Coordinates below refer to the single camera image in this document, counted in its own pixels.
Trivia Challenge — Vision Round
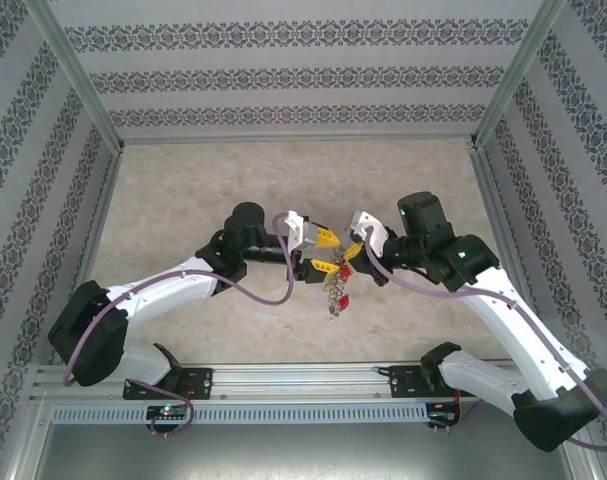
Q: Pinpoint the metal key organizer with rings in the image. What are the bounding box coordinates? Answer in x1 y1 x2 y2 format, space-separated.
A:
322 247 355 321

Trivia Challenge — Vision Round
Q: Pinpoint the grey metal sheet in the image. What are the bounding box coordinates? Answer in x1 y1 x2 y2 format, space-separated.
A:
32 422 574 480

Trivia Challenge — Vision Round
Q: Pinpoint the long aluminium base rail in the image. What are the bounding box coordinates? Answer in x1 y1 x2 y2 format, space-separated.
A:
32 363 524 401

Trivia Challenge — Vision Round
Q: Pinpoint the aluminium side rail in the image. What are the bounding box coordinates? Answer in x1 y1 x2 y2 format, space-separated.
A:
52 144 125 371

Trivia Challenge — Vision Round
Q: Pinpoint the slotted grey cable duct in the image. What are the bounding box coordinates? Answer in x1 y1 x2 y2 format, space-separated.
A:
50 403 429 425

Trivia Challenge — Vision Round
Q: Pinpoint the aluminium frame post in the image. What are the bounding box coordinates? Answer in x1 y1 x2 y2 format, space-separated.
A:
0 394 52 480
557 439 607 480
470 0 567 150
22 0 125 151

